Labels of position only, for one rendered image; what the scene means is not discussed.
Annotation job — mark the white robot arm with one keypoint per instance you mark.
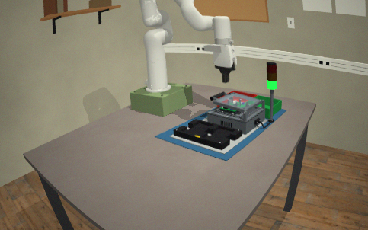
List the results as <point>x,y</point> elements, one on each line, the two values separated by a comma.
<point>163,34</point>

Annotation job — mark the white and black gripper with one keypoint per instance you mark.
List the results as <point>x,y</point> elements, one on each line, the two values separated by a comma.
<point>226,61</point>

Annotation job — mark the green bin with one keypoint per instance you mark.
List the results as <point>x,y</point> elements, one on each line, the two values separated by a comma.
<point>277,105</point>

